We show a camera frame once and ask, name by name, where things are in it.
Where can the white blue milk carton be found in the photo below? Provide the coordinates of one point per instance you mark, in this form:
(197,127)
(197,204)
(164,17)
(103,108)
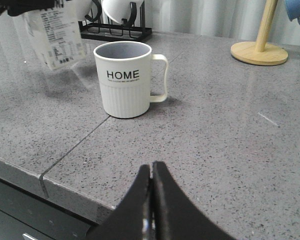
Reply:
(55,35)

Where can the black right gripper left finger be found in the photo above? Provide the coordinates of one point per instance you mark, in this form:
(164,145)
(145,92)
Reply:
(132,218)

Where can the right white hanging mug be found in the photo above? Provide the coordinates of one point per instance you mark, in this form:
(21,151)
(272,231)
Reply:
(117,10)

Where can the wooden mug tree stand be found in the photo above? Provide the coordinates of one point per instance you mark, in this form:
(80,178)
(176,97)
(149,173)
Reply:
(260,52)

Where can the blue hanging mug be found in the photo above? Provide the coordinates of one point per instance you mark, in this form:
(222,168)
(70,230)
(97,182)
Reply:
(293,9)

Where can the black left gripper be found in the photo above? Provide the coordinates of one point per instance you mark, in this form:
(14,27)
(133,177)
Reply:
(17,7)

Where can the black wire mug rack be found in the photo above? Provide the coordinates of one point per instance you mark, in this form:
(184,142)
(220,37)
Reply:
(98,26)

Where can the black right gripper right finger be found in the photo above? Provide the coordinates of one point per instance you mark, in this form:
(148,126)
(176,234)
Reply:
(175,216)

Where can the cream HOME cup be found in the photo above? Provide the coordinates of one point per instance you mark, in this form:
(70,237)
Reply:
(124,75)

